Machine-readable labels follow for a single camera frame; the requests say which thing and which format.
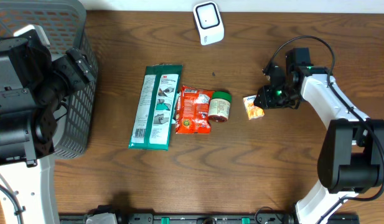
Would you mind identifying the small orange box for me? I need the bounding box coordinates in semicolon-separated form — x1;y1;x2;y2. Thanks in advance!
243;95;265;120

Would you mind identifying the green lid spice jar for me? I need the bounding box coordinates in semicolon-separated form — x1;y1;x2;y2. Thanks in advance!
208;91;232;123

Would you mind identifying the red snack bag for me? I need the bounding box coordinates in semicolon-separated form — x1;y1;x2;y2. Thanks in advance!
176;85;214;134

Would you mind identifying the green white package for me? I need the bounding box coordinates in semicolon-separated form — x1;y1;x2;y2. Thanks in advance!
128;65;183;151

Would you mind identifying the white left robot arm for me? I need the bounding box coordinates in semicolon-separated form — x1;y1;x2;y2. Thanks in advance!
0;24;96;223

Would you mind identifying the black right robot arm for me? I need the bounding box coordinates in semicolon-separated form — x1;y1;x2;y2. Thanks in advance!
254;64;384;223

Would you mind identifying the white barcode scanner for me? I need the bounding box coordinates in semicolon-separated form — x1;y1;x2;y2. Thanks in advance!
193;1;225;45

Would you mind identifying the grey plastic shopping basket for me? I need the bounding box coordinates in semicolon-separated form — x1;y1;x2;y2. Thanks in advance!
0;0;98;159

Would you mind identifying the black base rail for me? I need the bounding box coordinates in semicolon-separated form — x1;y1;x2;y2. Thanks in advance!
59;205;360;224

